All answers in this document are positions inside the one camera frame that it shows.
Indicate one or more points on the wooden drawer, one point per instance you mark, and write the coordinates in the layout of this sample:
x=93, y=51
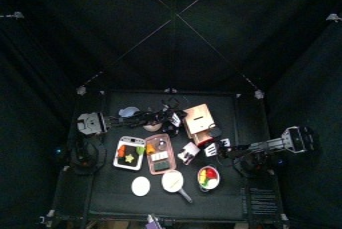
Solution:
x=203, y=138

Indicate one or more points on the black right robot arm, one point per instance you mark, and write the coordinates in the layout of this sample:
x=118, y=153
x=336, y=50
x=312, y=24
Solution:
x=272, y=145

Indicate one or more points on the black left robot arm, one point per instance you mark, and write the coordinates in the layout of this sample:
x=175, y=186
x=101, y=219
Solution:
x=129, y=119

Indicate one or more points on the wooden box with slot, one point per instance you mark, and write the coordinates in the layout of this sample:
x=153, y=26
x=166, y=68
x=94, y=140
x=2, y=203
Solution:
x=198, y=118

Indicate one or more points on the pale egg-shaped bowl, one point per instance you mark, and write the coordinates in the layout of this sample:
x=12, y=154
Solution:
x=153, y=127

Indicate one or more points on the white paper sheet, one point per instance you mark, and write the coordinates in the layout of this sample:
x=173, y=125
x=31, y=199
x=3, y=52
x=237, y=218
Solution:
x=189, y=153

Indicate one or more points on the grey round toy lid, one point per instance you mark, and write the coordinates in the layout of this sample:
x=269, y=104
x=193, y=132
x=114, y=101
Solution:
x=161, y=144

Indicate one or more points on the toy pot with vegetables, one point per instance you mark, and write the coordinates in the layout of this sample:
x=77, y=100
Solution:
x=209, y=177

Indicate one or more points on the orange toy food piece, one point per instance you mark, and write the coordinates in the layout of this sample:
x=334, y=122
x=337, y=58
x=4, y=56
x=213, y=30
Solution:
x=150, y=148

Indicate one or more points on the pale blue plate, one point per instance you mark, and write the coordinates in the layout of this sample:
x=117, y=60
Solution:
x=129, y=111

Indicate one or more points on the pink plastic tray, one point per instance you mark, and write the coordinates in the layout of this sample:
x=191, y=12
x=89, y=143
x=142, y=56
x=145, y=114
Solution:
x=159, y=154

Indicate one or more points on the white toy food block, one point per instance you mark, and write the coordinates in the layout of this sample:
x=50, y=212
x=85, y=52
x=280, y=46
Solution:
x=159, y=156

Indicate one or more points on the green toy vegetable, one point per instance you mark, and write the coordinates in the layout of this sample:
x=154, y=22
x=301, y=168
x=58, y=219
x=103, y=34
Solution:
x=141, y=150

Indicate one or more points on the dark green toy food block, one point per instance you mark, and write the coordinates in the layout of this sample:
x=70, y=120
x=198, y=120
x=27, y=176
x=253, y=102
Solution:
x=162, y=165

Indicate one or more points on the orange toy carrot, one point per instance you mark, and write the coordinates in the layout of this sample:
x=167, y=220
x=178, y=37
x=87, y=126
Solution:
x=121, y=151

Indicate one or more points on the yellow toy star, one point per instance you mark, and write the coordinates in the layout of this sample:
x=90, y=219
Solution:
x=129, y=158

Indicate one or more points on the white plastic tray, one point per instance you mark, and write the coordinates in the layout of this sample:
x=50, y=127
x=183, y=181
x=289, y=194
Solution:
x=134, y=164

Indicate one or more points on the white round plate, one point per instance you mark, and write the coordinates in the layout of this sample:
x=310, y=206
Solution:
x=141, y=186

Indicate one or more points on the purple object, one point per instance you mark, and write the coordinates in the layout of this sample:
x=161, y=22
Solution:
x=153, y=223

